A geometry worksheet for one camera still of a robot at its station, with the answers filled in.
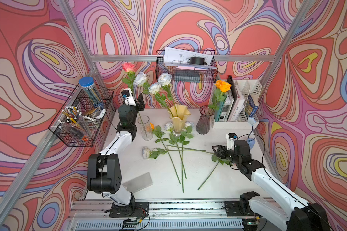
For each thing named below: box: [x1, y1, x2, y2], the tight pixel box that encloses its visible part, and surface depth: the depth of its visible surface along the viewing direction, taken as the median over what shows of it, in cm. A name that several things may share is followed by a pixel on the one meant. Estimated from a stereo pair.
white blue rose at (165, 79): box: [157, 72, 178, 116], surface depth 79 cm
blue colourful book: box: [244, 93, 259, 119], surface depth 103 cm
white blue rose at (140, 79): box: [133, 71, 151, 94], surface depth 76 cm
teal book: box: [213, 95, 228, 122], surface depth 92 cm
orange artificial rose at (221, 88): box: [208, 80, 232, 112], surface depth 85 cm
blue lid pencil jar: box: [78, 76, 103, 104], surface depth 74 cm
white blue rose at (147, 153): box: [141, 146, 206, 160], surface depth 95 cm
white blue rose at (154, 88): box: [147, 82, 174, 118], surface depth 79 cm
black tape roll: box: [189, 56, 209, 66], surface depth 84 cm
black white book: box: [218, 75, 238, 122], surface depth 95 cm
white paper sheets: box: [163, 46, 218, 70], surface depth 88 cm
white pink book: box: [227, 80, 245, 122], surface depth 97 cm
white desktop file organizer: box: [211, 79, 263, 130], surface depth 100 cm
